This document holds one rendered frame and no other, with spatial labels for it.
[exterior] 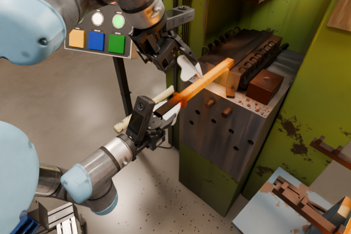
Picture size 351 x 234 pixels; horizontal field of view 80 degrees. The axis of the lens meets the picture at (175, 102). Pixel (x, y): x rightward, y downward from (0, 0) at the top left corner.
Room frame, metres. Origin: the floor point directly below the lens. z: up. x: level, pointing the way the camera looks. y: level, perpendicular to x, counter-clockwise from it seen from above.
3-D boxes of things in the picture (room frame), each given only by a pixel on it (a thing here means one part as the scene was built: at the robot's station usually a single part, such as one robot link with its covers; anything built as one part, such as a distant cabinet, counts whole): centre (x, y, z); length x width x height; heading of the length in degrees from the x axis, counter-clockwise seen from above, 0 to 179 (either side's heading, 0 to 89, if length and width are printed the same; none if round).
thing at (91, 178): (0.25, 0.19, 0.99); 0.11 x 0.08 x 0.09; 139
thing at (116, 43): (0.85, 0.26, 1.01); 0.07 x 0.05 x 0.07; 74
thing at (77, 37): (0.91, 0.45, 1.01); 0.07 x 0.05 x 0.07; 74
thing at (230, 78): (0.86, -0.30, 0.96); 0.42 x 0.20 x 0.09; 139
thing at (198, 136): (0.83, -0.35, 0.69); 0.56 x 0.38 x 0.45; 139
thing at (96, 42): (0.88, 0.35, 1.01); 0.07 x 0.05 x 0.07; 74
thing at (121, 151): (0.30, 0.14, 0.99); 0.08 x 0.05 x 0.08; 49
